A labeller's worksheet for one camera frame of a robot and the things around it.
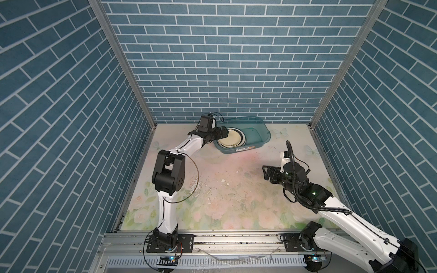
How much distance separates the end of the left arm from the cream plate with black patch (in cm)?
13

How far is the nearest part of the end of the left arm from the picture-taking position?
30.0 inches

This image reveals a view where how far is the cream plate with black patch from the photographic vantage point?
104 cm

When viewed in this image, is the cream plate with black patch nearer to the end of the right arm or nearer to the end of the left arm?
the end of the left arm

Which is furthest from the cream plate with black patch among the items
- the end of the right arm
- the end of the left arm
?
the end of the right arm
